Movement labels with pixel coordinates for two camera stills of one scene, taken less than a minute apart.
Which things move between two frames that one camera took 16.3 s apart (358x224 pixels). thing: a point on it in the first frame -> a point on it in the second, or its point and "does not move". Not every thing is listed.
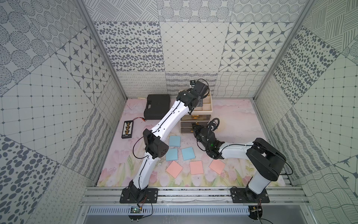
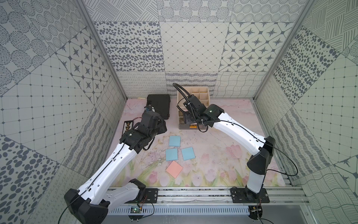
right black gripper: (197, 129) -> (187, 119)
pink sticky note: (174, 169) does not move
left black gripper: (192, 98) -> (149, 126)
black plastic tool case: (157, 106) does not move
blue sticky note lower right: (188, 153) does not move
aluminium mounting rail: (292, 195) does not move
